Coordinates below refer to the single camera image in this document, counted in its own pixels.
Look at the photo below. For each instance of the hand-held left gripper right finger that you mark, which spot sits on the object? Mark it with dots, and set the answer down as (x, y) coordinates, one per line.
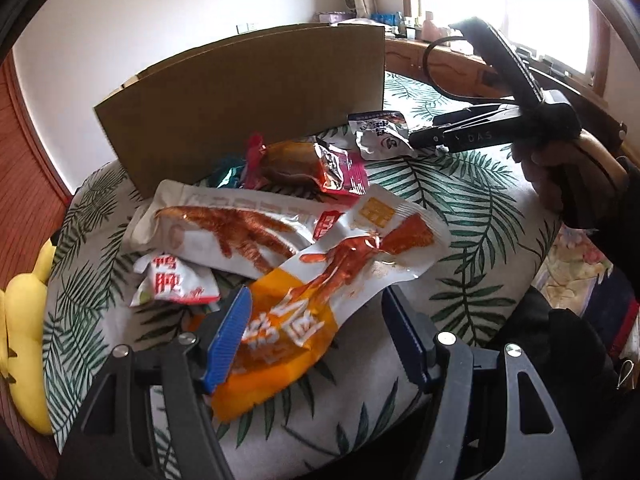
(407, 345)

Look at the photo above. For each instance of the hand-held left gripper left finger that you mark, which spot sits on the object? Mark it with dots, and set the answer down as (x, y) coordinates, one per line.
(227, 342)

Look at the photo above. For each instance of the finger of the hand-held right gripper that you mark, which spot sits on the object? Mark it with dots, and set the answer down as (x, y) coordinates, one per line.
(422, 138)
(470, 115)

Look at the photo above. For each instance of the white blue snack packet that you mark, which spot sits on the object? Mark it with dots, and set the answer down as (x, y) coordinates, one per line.
(375, 135)

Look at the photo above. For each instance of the orange chicken foot packet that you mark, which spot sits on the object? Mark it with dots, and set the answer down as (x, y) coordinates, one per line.
(290, 330)

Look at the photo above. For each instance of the small white red packet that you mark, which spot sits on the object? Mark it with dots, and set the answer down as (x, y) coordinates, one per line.
(175, 280)

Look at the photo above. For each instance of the white chicken foot packet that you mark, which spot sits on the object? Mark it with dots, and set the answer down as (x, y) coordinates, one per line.
(200, 220)

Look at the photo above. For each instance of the pink drumstick snack packet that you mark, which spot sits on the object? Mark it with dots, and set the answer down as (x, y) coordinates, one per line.
(290, 162)

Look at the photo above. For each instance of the brown cardboard box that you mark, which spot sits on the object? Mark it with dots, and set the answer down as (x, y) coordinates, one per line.
(225, 100)

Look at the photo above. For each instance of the person's right forearm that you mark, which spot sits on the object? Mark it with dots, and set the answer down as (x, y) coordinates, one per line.
(605, 200)

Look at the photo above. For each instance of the person's right hand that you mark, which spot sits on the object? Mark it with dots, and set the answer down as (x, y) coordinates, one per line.
(542, 170)

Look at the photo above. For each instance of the leaf-print blanket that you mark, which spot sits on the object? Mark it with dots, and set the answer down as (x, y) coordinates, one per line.
(450, 200)

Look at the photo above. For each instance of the wooden window cabinet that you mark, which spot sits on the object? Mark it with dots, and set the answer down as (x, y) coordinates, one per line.
(405, 57)

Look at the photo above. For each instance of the window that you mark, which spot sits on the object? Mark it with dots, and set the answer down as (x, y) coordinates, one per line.
(525, 0)

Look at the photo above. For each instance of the blue packages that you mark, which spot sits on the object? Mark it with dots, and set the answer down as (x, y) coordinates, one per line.
(385, 19)

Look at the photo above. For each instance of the pink box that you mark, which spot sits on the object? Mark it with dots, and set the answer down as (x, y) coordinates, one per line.
(332, 17)

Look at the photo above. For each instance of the floral quilt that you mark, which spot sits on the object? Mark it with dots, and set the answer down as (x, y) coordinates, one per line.
(575, 270)

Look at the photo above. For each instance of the teal snack packet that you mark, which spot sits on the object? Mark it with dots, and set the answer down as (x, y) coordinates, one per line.
(225, 175)

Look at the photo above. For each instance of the yellow plush toy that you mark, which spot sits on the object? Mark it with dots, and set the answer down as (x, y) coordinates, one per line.
(22, 340)

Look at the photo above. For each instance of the white wall switch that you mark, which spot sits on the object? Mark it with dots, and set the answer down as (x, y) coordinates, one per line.
(245, 27)

